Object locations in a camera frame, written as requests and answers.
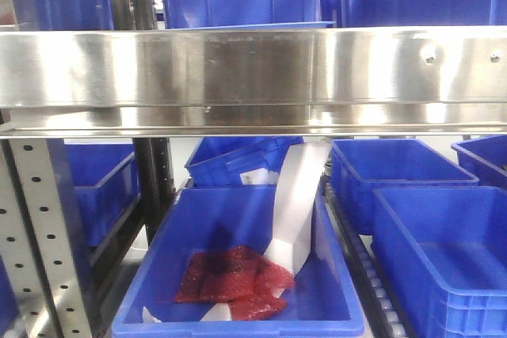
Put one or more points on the blue bin lower left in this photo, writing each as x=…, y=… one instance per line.
x=106, y=184

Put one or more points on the perforated steel shelf post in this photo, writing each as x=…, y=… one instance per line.
x=42, y=241

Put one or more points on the blue bin lower front right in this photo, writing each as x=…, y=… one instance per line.
x=444, y=253

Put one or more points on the stainless steel shelf beam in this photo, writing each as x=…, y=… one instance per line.
x=351, y=81

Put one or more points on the dark steel shelf upright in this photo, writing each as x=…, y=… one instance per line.
x=154, y=161

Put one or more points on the blue bin with red bags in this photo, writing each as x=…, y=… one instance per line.
x=323, y=302

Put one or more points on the tilted blue bin behind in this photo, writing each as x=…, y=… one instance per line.
x=235, y=161

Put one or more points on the blue bin lower far right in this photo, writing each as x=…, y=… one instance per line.
x=485, y=158

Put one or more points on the blue bin lower middle right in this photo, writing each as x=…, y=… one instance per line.
x=359, y=166

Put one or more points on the roller conveyor track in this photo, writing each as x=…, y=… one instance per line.
x=380, y=314

